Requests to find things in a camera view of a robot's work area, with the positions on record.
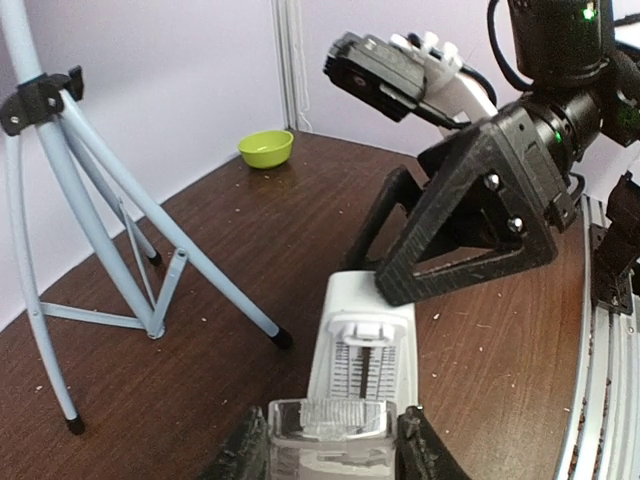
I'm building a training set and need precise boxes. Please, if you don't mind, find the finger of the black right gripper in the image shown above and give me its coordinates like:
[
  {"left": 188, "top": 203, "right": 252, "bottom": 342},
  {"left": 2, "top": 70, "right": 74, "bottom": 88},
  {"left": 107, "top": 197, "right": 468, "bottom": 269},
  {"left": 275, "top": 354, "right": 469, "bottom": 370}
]
[{"left": 339, "top": 167, "right": 425, "bottom": 273}]

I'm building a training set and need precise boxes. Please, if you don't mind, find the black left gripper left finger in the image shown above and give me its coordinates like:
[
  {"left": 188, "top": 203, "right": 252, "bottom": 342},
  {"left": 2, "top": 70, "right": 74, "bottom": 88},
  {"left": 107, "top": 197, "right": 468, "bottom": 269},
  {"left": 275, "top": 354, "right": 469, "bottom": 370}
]
[{"left": 197, "top": 406, "right": 269, "bottom": 480}]

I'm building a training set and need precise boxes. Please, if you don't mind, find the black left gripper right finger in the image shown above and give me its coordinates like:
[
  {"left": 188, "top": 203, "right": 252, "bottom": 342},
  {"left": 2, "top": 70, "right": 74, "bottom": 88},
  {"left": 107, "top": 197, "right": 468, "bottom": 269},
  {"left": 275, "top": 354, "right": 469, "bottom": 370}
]
[{"left": 395, "top": 406, "right": 471, "bottom": 480}]

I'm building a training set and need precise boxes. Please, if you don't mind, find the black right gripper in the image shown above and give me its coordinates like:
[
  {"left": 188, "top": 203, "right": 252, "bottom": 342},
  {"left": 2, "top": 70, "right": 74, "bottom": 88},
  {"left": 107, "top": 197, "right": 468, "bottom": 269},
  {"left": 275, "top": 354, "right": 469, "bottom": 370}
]
[{"left": 375, "top": 102, "right": 577, "bottom": 306}]

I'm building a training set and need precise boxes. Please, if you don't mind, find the clear metronome front cover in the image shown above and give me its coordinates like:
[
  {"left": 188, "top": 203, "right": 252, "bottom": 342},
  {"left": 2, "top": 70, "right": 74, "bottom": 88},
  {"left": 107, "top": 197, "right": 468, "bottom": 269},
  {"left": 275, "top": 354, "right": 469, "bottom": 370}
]
[{"left": 268, "top": 398, "right": 397, "bottom": 480}]

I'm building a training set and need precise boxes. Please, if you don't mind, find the white metronome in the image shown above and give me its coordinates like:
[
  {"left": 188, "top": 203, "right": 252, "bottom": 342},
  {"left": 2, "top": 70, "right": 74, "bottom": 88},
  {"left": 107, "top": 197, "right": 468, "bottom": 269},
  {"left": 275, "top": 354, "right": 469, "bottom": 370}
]
[{"left": 307, "top": 271, "right": 419, "bottom": 411}]

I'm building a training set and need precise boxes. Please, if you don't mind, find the white folding music stand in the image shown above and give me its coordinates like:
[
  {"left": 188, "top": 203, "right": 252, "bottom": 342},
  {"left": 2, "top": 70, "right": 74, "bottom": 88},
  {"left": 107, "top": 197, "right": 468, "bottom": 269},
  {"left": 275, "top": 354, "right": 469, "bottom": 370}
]
[{"left": 1, "top": 1, "right": 292, "bottom": 435}]

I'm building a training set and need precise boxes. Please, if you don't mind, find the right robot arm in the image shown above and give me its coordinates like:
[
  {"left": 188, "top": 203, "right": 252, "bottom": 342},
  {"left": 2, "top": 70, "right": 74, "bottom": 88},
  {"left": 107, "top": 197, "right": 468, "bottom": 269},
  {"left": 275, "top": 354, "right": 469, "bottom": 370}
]
[{"left": 324, "top": 1, "right": 639, "bottom": 306}]

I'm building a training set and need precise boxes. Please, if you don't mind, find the green bowl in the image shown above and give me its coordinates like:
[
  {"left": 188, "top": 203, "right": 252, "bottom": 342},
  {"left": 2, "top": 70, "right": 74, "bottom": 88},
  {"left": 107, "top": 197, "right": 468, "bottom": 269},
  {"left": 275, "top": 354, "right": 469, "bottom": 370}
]
[{"left": 238, "top": 130, "right": 294, "bottom": 170}]

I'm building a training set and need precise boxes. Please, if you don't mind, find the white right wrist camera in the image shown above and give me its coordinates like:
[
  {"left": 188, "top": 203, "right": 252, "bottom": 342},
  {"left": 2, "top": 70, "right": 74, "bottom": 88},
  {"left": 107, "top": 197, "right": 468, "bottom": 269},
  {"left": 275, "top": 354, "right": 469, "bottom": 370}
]
[{"left": 323, "top": 32, "right": 498, "bottom": 136}]

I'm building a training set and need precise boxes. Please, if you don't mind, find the aluminium front rail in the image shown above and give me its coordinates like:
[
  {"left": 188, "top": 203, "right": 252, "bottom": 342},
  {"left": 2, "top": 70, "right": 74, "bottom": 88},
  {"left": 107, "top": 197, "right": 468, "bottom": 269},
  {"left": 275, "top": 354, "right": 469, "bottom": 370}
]
[{"left": 554, "top": 196, "right": 639, "bottom": 479}]

